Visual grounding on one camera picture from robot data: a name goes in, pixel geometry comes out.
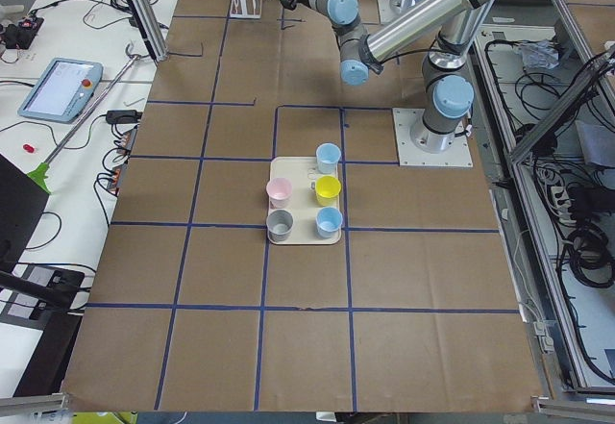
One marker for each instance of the grey plastic cup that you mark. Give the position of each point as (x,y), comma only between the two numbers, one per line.
(279,224)

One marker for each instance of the light blue cup near bunny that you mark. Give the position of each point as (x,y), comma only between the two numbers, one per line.
(327,157)

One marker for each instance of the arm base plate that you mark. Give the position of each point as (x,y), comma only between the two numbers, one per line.
(391,9)
(417,146)

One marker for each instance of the yellow plastic cup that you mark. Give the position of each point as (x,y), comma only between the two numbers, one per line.
(327,190)

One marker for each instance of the black monitor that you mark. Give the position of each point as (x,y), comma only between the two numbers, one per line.
(22,205)

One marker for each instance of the cream tray with bunny print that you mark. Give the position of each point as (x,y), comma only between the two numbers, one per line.
(302,173)

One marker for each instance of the aluminium frame post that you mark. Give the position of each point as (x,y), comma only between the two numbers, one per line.
(149,29)

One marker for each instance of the black power adapter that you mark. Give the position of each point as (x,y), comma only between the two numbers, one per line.
(122,116)

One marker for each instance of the metal rod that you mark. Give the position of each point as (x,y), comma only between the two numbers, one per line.
(133,58)

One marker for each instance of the pink plastic cup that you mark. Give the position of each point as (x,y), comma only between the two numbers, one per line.
(279,191)

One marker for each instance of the light blue cup tray corner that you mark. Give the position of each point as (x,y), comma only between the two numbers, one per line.
(328,222)

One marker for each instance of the teach pendant tablet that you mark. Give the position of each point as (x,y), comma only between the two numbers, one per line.
(62,91)

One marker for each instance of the green clamp tool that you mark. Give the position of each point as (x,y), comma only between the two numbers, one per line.
(39,176)

